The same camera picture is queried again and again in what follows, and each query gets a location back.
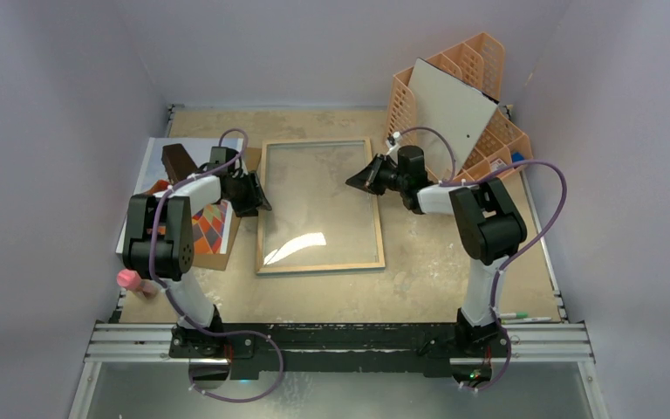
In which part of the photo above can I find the hot air balloon photo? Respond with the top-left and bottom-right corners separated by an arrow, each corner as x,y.
115,137 -> 243,257

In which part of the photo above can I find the blue wooden picture frame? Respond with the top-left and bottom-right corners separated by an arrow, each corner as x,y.
255,136 -> 387,277

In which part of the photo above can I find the brown cardboard backing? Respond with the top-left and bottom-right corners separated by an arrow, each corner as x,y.
193,147 -> 263,273

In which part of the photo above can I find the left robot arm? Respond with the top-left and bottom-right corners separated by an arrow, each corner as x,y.
122,146 -> 271,357

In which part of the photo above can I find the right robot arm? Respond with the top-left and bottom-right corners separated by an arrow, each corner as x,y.
345,145 -> 528,355

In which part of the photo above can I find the grey board in organizer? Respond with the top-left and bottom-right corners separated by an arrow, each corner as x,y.
407,58 -> 498,180

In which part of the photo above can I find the red white card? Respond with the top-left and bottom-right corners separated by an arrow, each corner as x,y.
490,159 -> 507,172

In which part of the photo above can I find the blue item in organizer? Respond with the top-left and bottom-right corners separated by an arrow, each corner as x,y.
511,151 -> 525,162

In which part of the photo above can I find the pink glue stick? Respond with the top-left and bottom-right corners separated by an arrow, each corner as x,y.
116,269 -> 158,300

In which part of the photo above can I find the orange plastic desk organizer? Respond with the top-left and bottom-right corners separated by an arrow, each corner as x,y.
385,32 -> 534,181

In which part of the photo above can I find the green marker pen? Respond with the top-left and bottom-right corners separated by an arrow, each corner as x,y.
499,312 -> 529,320

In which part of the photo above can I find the white marker pen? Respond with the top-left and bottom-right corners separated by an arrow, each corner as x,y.
504,317 -> 553,324

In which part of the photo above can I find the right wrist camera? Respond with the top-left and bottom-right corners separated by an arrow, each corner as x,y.
386,131 -> 402,155

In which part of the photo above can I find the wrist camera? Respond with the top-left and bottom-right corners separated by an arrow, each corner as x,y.
386,131 -> 402,155
207,146 -> 237,170

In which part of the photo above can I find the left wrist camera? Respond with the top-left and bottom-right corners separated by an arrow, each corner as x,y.
207,146 -> 237,170

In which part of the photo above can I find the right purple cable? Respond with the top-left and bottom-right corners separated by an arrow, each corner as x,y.
393,126 -> 569,395

